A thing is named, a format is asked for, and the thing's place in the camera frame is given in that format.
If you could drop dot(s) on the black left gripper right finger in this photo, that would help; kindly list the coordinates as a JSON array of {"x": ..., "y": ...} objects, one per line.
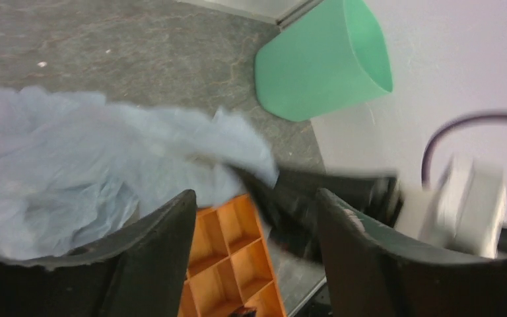
[{"x": 372, "y": 270}]

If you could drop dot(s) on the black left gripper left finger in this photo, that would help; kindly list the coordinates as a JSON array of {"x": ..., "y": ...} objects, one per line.
[{"x": 136, "y": 271}]

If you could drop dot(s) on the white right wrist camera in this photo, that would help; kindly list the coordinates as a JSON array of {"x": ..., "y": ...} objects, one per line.
[{"x": 464, "y": 213}]

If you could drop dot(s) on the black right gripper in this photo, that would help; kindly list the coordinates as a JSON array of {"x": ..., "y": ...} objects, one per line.
[{"x": 289, "y": 207}]

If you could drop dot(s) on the translucent blue plastic trash bag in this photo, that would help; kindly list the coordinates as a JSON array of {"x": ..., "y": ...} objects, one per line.
[{"x": 75, "y": 167}]

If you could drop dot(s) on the green plastic trash bin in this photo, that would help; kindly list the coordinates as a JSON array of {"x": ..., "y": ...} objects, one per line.
[{"x": 333, "y": 57}]

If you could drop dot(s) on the orange compartment tray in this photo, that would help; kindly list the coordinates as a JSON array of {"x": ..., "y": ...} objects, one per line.
[{"x": 230, "y": 271}]

